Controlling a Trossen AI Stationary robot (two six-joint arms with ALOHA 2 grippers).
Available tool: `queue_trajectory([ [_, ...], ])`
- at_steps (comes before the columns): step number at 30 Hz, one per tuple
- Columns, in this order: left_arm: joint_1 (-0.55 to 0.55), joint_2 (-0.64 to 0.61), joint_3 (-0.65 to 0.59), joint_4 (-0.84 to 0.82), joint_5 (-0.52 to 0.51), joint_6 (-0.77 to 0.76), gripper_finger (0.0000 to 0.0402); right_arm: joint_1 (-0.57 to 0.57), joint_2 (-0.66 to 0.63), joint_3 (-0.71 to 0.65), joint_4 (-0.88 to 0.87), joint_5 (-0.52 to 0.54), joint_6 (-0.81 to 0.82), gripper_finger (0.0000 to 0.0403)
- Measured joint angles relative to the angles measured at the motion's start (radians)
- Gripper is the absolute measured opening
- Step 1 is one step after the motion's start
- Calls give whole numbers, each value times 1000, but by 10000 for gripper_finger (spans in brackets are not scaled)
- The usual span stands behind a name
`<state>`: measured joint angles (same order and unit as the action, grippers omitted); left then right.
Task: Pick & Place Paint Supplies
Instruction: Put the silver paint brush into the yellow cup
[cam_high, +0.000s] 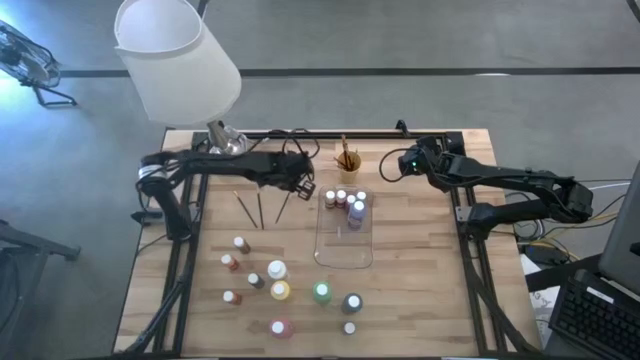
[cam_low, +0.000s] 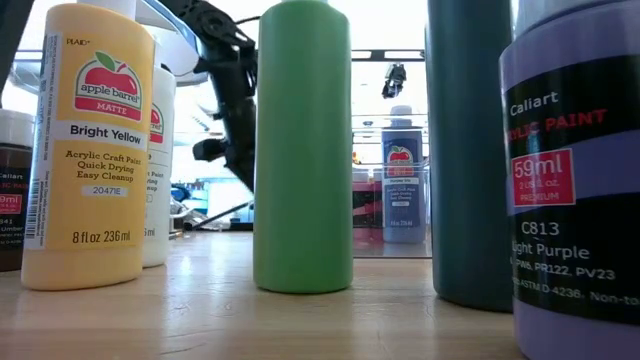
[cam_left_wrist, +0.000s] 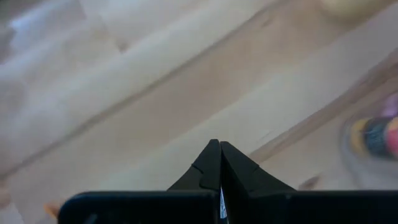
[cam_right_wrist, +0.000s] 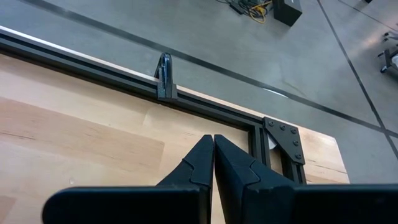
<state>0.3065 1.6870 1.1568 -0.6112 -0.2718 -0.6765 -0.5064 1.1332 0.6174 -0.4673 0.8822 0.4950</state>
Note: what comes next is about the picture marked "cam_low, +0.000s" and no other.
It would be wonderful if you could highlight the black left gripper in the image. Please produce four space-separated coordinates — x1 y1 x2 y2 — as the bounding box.
192 34 259 194

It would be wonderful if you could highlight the magenta small paint bottle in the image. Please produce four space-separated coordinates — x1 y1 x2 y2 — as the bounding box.
351 168 372 242

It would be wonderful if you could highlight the clear plastic bin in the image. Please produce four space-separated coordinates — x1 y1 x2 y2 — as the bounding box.
351 159 433 260

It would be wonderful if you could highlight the blue large paint bottle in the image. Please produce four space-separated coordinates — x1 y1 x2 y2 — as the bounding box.
380 104 427 245

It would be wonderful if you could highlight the green large paint bottle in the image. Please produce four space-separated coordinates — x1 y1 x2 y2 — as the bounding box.
252 0 355 295

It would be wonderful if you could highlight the white large paint bottle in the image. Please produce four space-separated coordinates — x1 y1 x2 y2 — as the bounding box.
142 35 178 269

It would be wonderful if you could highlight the yellow large paint bottle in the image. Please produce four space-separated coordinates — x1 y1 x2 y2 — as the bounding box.
19 0 157 292

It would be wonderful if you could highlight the teal large paint bottle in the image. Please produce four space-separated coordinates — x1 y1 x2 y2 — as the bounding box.
424 0 515 314

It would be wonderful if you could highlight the dark umber small paint bottle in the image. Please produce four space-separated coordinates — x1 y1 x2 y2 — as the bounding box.
0 105 38 274

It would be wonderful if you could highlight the light purple small paint bottle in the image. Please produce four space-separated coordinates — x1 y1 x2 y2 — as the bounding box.
498 0 640 360

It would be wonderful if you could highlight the clear plastic wrap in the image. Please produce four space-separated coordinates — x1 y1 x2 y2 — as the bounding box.
187 208 234 232

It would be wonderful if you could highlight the chrome lamp base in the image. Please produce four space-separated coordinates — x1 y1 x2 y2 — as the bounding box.
168 196 201 232

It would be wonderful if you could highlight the white lamp shade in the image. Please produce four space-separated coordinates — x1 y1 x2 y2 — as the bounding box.
134 0 210 87

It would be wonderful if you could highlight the black hanging spotlight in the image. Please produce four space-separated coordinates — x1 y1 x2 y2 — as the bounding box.
380 63 408 101

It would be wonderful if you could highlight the black overhead beam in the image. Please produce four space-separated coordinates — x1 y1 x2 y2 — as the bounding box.
351 48 427 63

